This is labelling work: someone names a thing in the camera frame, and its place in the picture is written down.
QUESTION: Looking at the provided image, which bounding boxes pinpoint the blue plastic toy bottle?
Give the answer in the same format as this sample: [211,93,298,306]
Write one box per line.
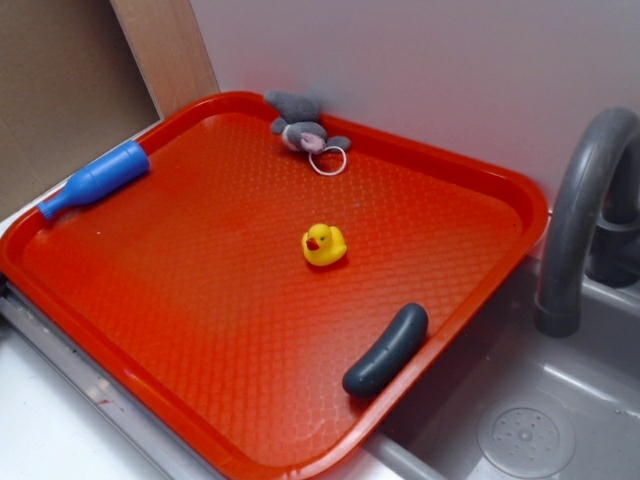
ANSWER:
[37,140,150,220]

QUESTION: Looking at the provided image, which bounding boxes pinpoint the grey plastic toy sink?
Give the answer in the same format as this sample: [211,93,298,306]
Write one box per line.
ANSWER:
[363,257,640,480]

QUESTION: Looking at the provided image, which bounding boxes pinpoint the yellow rubber duck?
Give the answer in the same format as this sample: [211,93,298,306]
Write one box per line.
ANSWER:
[301,223,348,267]

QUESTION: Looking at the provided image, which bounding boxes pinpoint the wooden board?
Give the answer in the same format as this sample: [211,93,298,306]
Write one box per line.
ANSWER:
[111,0,220,119]

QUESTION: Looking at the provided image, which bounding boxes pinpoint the grey plastic faucet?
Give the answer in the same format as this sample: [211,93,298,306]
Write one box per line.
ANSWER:
[535,107,639,337]

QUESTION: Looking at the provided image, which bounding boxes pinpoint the brown cardboard panel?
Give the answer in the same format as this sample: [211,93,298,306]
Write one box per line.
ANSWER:
[1,1,158,218]

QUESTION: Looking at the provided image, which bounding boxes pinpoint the dark grey toy sausage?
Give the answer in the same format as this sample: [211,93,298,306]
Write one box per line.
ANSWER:
[342,302,429,399]

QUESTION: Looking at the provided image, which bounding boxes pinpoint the grey plush toy mouse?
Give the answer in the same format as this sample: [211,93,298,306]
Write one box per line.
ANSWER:
[263,90,351,177]

